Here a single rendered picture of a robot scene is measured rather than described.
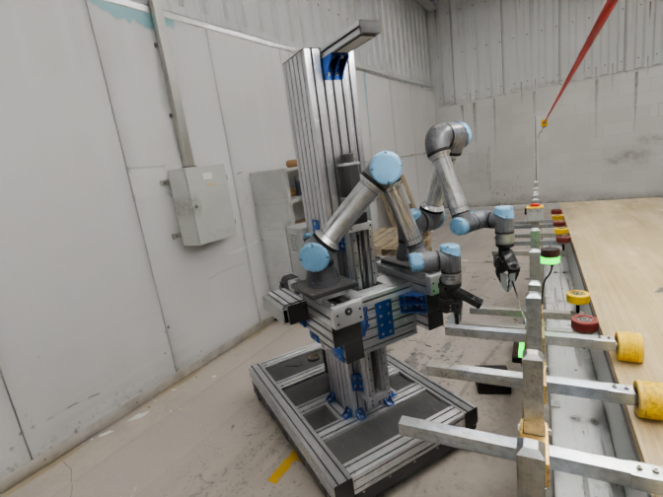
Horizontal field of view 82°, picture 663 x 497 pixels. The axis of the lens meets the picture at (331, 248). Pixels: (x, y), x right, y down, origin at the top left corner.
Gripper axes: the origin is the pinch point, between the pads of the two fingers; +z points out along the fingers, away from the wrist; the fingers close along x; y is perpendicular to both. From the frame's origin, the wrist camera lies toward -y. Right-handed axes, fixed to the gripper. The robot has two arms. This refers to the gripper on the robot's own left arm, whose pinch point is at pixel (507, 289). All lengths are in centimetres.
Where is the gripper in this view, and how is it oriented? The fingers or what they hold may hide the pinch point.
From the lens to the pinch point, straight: 180.2
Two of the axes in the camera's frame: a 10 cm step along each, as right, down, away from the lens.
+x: -9.8, 1.0, 1.6
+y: 1.3, -2.4, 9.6
